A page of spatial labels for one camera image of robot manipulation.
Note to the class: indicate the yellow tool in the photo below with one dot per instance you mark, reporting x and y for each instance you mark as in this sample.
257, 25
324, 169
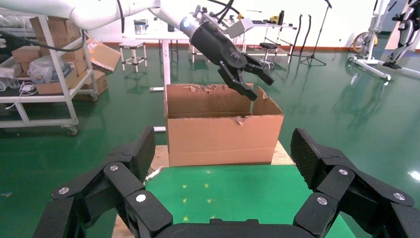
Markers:
274, 19

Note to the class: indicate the small white stool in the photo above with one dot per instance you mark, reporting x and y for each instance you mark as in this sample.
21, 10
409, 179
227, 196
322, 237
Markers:
131, 43

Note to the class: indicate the clear plastic bag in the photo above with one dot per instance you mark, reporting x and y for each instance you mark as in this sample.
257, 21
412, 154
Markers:
44, 70

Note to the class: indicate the black wheeled stool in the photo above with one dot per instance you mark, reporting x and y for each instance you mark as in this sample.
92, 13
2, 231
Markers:
268, 46

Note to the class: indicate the flat wide cardboard box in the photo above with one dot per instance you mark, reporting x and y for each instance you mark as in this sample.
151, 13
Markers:
55, 88

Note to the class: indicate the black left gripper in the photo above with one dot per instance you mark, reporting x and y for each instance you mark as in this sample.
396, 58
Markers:
216, 46

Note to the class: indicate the white metal frame tube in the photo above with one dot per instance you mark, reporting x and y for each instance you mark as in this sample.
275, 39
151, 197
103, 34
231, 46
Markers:
159, 129

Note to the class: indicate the white frame table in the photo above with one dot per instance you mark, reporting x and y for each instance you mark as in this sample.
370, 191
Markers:
262, 23

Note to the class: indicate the silver metal clamp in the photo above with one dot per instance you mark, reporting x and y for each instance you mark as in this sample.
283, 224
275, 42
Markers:
154, 174

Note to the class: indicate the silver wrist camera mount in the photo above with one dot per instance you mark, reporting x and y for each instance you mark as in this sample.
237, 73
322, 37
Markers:
241, 27

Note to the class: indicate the black and white legged machine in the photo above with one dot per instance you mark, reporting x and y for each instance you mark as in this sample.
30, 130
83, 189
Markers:
405, 23

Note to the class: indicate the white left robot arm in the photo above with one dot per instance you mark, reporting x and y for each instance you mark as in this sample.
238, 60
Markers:
98, 10

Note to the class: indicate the white equipment stand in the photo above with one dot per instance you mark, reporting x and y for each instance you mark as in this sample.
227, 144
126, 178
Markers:
378, 19

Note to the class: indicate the white pedestal desk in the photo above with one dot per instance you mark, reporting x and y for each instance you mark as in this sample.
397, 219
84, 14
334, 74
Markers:
166, 65

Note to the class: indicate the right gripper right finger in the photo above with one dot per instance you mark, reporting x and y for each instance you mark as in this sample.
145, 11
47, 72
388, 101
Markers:
331, 184

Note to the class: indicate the narrow upright cardboard box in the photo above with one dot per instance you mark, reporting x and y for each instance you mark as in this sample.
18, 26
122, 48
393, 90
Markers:
78, 64

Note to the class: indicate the printed cardboard box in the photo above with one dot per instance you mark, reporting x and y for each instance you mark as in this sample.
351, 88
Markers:
96, 85

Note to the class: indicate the green table cloth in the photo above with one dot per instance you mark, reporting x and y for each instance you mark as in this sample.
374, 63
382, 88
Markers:
236, 197

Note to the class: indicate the black cup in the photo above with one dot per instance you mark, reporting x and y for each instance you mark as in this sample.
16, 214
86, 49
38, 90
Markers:
170, 28

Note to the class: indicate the black tripod stand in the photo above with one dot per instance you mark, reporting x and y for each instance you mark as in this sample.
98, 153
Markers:
313, 58

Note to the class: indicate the large open cardboard carton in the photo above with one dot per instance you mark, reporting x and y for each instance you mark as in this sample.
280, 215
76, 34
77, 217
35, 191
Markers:
223, 141

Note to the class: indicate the large cardboard box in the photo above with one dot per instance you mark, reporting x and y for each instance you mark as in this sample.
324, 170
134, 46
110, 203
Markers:
59, 31

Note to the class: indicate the black bottle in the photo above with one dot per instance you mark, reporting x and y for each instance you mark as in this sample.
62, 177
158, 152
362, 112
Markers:
281, 18

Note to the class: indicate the metal pot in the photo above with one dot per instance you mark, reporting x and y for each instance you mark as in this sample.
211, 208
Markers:
141, 28

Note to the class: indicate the white wheeled shelf cart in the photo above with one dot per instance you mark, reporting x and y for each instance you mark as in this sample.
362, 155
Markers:
70, 97

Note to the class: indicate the flattened cardboard sheet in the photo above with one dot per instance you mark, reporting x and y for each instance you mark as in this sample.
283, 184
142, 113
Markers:
105, 56

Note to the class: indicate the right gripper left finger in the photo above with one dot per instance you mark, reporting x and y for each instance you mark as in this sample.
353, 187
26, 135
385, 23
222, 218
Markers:
124, 177

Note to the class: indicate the small cardboard box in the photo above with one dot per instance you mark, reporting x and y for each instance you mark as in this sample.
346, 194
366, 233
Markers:
26, 54

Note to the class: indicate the curved black pole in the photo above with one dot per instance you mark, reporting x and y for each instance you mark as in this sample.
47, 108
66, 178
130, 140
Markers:
307, 33
298, 33

